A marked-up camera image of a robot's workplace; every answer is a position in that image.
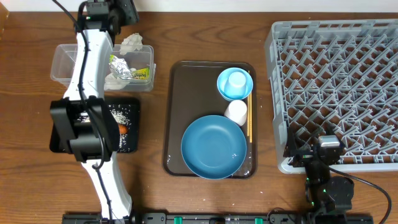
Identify white cup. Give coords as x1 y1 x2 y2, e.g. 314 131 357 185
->
224 100 248 126

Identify dark blue plate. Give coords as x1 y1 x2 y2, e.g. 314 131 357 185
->
180 115 248 180

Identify orange carrot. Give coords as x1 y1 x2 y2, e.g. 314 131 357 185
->
118 124 128 134

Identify clear plastic bin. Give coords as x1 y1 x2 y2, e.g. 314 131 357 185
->
50 44 155 91

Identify yellow silver snack wrapper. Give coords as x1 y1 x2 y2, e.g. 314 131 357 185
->
109 55 150 80

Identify black tray bin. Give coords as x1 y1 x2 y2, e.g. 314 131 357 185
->
49 96 140 153

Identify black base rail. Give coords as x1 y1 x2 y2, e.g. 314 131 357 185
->
62 212 376 224

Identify white paper napkin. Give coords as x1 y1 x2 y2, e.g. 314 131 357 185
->
120 33 143 55

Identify light blue bowl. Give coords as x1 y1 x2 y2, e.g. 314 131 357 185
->
216 67 254 101

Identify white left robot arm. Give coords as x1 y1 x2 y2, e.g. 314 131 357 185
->
50 0 139 223

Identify grey dishwasher rack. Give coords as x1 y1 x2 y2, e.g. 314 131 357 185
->
265 19 397 174

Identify light blue cup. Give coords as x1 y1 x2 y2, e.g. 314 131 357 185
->
224 72 246 99

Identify wooden chopstick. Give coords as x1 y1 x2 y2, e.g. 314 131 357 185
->
249 94 252 143
246 70 251 138

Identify brown serving tray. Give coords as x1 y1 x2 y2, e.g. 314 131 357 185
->
162 61 256 177

